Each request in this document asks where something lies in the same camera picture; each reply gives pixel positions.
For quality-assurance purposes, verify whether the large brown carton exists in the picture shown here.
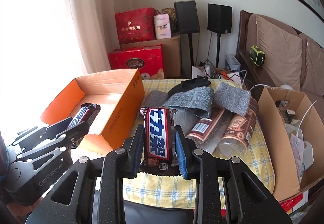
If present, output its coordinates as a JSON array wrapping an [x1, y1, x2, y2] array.
[[120, 33, 181, 78]]

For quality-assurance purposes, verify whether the Snickers bar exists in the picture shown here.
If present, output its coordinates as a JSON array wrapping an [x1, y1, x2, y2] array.
[[68, 103, 101, 129]]

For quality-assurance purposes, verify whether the grey knitted cloth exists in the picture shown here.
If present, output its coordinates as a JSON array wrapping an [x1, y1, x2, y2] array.
[[162, 86, 214, 118]]

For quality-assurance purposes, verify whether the yellow plaid cushion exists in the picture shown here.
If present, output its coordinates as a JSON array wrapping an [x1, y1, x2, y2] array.
[[122, 79, 276, 210]]

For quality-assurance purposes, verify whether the red Ferrero gift box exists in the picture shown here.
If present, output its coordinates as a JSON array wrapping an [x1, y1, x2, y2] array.
[[108, 45, 165, 80]]

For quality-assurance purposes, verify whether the beige sofa cushion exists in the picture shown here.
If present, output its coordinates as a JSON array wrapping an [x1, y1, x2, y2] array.
[[299, 33, 323, 97], [245, 14, 303, 91]]

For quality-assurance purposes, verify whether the right black speaker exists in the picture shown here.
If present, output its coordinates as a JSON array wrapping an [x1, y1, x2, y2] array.
[[207, 3, 233, 34]]

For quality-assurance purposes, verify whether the black speaker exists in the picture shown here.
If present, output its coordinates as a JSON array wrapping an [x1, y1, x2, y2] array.
[[174, 0, 199, 34], [207, 3, 233, 34]]

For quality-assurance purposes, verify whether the red tea gift bag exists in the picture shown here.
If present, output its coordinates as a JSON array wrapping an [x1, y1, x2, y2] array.
[[115, 7, 157, 45]]

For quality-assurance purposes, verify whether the black sock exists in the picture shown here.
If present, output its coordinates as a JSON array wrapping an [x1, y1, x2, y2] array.
[[167, 76, 211, 97]]

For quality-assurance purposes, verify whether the brown open cardboard box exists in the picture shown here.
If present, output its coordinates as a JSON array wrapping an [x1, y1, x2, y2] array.
[[258, 87, 323, 202]]

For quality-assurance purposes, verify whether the Snickers bar Chinese label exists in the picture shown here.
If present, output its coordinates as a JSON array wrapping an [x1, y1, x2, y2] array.
[[140, 107, 178, 175]]

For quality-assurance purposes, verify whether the orange cardboard box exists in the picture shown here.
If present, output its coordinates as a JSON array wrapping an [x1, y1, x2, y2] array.
[[41, 69, 144, 155]]

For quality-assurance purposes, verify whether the pink tissue pack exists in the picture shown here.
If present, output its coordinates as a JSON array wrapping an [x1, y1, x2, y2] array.
[[154, 13, 171, 40]]

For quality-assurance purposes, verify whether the brown snack packet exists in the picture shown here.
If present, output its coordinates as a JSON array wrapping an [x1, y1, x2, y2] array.
[[186, 105, 232, 154]]

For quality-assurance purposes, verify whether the left black speaker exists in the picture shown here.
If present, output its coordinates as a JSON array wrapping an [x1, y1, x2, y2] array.
[[174, 0, 199, 34]]

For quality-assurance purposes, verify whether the cream curtain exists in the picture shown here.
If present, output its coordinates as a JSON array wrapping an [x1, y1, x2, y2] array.
[[66, 0, 133, 73]]

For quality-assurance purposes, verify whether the grey speckled cloth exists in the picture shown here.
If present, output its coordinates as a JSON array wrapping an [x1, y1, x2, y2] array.
[[213, 82, 251, 116]]

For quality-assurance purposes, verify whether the dark grey cloth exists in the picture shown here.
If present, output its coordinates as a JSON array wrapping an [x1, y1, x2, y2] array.
[[141, 90, 169, 108]]

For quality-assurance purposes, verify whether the brown labelled plastic jar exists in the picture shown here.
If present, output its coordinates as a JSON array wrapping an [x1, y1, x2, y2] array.
[[217, 98, 259, 159]]

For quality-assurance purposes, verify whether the green alarm clock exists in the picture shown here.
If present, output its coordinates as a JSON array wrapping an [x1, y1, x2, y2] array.
[[250, 45, 266, 67]]

